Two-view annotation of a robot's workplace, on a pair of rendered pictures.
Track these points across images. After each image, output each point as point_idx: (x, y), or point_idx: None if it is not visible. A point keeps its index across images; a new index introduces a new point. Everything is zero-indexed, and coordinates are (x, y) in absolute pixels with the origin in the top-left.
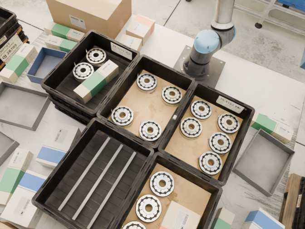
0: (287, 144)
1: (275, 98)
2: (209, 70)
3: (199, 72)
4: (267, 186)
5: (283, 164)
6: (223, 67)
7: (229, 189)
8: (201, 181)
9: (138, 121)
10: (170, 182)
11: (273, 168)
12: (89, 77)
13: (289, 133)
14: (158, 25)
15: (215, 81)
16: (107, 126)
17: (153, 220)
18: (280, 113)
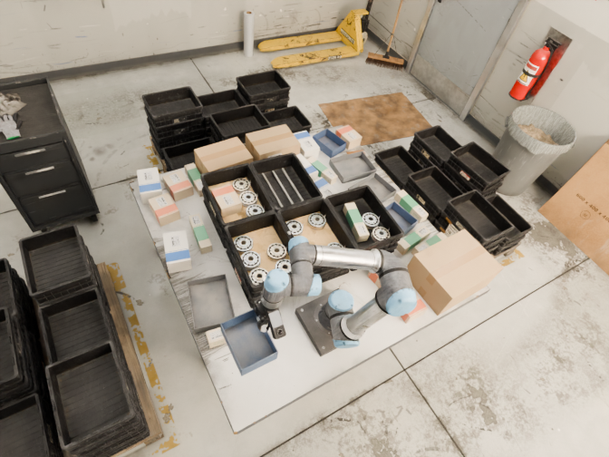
0: (204, 340)
1: (249, 374)
2: (321, 326)
3: (323, 306)
4: (193, 292)
5: (194, 319)
6: (316, 344)
7: (216, 267)
8: None
9: (307, 229)
10: (251, 215)
11: (198, 308)
12: (359, 215)
13: (211, 337)
14: (410, 332)
15: (305, 323)
16: (311, 199)
17: (240, 195)
18: (232, 364)
